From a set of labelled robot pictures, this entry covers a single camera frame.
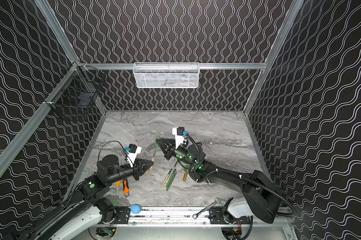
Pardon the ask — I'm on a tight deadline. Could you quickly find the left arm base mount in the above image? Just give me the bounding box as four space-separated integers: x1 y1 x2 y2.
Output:
101 207 130 225

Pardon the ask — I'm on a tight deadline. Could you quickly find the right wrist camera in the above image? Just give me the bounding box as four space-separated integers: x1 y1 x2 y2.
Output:
172 127 189 149

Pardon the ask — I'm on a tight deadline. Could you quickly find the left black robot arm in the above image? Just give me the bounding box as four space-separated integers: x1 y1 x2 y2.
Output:
4 155 154 240

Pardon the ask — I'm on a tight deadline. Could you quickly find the white wire mesh basket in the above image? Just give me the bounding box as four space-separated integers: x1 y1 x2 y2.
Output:
132 62 201 89

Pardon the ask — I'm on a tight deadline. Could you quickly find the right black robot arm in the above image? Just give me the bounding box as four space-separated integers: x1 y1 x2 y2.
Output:
155 138 297 224

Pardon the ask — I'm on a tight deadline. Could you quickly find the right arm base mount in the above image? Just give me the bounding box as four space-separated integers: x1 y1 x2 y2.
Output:
208 207 251 225

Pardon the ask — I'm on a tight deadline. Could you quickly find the silver wrench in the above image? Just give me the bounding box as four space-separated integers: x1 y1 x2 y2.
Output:
193 198 222 220

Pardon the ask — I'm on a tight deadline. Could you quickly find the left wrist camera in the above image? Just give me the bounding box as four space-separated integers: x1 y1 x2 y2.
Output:
125 144 142 167

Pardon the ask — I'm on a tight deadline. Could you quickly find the black wire basket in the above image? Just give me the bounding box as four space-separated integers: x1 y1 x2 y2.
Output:
47 66 106 122

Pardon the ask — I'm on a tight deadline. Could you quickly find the orange utility knife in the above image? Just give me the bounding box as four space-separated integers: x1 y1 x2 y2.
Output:
122 180 130 198

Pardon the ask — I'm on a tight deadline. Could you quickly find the tan pen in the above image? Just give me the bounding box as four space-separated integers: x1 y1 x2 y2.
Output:
160 162 177 188

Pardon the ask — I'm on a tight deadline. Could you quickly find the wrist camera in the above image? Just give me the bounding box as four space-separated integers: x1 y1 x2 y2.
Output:
172 127 189 149
125 144 142 167

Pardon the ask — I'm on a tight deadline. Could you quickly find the blue ball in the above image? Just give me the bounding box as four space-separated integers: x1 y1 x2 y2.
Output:
130 204 141 215

